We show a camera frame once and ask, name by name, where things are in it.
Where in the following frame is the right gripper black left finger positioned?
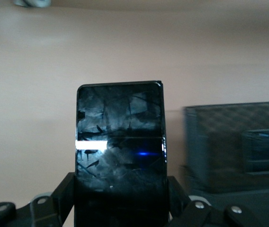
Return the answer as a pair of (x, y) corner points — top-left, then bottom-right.
(0, 172), (76, 227)

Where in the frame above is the black wire mesh two-tier rack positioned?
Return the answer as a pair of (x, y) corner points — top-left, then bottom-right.
(180, 101), (269, 227)

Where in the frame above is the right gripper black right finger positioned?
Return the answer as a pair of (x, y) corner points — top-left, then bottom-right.
(166, 176), (255, 227)

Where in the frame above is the black slab smartphone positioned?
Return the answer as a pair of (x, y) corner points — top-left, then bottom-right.
(74, 80), (168, 227)

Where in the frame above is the black flip phone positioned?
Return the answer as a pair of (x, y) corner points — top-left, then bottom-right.
(240, 128), (269, 175)

